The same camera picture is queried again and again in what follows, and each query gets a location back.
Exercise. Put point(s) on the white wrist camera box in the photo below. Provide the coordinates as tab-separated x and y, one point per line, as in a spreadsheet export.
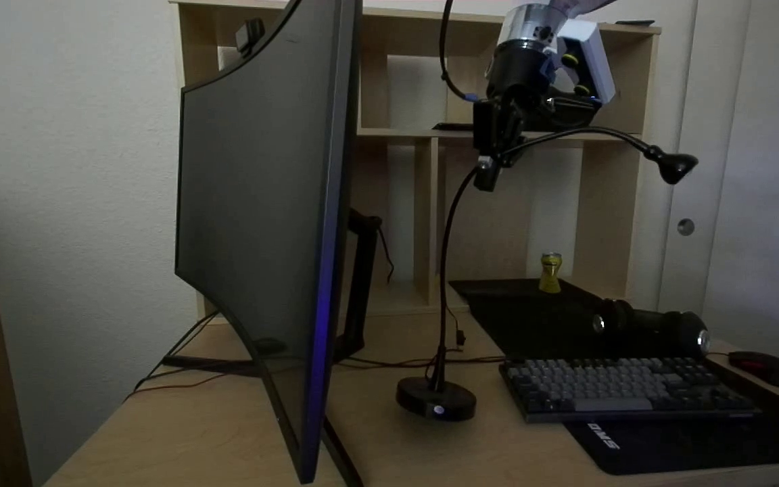
588	58

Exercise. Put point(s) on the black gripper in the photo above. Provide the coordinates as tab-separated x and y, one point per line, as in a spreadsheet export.
517	77

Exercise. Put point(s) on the grey mechanical keyboard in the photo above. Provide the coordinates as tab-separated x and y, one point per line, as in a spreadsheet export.
622	389

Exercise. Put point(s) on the black gooseneck desk lamp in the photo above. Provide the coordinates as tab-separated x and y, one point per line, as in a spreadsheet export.
434	400

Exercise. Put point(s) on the black desk mat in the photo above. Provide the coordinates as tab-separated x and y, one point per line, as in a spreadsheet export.
533	325

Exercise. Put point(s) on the small yellow figurine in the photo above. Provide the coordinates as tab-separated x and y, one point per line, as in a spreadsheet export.
549	275

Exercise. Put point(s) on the small dark flat object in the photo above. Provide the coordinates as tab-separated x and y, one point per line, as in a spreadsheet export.
634	22

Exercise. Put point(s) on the round metal door lock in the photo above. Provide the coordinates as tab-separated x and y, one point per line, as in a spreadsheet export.
684	225

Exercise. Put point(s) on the light wooden shelf unit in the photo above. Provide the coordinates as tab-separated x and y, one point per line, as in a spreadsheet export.
607	219

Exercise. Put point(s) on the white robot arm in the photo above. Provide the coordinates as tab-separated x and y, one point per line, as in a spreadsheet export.
533	21

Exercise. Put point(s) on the large curved monitor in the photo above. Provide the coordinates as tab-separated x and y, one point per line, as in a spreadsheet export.
262	225

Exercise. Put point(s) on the black monitor stand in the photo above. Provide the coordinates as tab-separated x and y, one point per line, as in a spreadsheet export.
361	273

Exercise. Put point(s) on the white door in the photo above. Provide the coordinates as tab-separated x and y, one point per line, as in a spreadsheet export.
705	109

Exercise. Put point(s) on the black bag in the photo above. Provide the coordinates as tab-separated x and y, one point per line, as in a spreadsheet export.
575	112

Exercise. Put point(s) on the black computer mouse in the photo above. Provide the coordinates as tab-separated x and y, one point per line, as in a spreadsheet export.
772	370

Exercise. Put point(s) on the black webcam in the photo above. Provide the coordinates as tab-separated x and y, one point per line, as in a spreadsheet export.
249	36

